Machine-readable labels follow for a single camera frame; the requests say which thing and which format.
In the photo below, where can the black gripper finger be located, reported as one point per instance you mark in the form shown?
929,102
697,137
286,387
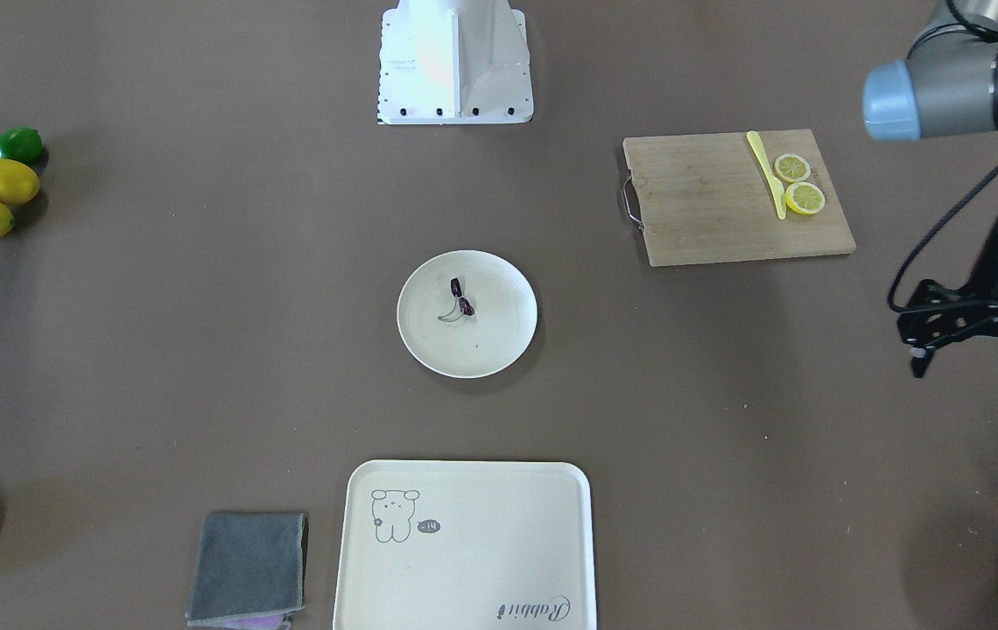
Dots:
920,359

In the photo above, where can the grey folded cloth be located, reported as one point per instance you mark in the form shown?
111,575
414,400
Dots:
249,571

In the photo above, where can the yellow plastic knife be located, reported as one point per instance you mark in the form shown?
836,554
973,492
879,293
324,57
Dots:
775,185

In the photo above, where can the round cream plate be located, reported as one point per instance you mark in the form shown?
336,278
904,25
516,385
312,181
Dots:
505,314

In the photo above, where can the green lime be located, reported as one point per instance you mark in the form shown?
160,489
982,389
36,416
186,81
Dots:
23,144

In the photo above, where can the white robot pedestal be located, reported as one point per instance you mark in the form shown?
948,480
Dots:
454,62

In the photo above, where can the lemon slice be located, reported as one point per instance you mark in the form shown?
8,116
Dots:
804,198
792,168

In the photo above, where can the cream rabbit tray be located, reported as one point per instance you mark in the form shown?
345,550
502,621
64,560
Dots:
467,545

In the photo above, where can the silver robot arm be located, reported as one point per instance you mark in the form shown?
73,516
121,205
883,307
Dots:
946,85

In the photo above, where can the wooden cutting board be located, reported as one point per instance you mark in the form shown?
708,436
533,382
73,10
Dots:
701,199

